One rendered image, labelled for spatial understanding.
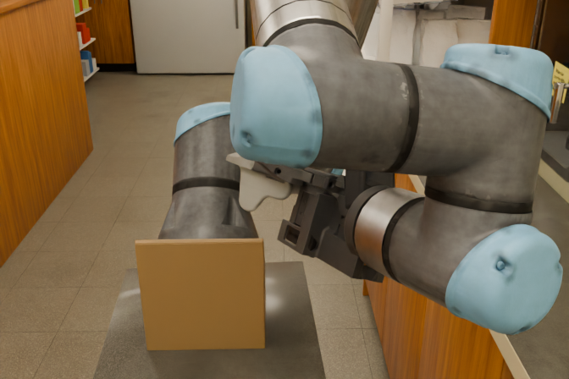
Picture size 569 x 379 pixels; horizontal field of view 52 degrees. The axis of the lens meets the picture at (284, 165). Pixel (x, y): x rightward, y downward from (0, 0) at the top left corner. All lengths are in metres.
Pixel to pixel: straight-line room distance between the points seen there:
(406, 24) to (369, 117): 2.23
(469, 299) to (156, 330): 0.56
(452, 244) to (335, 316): 2.09
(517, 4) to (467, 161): 1.23
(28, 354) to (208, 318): 1.70
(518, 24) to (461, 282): 1.26
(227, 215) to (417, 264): 0.44
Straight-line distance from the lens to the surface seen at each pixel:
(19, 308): 2.77
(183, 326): 0.87
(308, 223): 0.56
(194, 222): 0.82
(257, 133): 0.35
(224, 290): 0.83
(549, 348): 0.97
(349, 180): 0.54
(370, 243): 0.48
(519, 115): 0.41
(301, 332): 0.92
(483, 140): 0.40
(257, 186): 0.61
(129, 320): 0.97
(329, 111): 0.35
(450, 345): 1.36
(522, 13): 1.62
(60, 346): 2.50
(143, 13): 6.20
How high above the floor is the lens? 1.52
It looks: 23 degrees down
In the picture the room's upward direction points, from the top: straight up
